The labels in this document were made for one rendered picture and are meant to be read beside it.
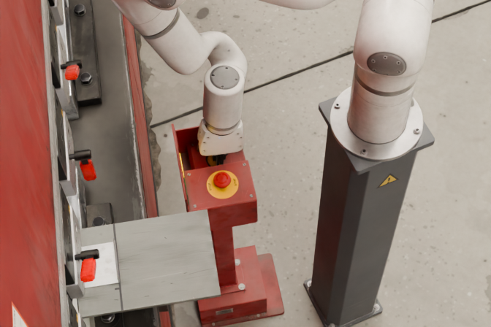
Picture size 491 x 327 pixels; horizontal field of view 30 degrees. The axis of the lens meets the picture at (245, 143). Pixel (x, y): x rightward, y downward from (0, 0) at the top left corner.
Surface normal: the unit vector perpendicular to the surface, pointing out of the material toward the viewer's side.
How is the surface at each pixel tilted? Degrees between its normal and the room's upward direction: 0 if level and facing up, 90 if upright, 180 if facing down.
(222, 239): 90
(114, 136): 0
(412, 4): 25
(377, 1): 37
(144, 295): 0
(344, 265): 90
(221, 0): 0
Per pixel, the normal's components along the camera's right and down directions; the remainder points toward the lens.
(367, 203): 0.40, 0.79
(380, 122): -0.11, 0.86
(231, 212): 0.19, 0.84
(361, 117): -0.68, 0.64
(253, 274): 0.00, -0.53
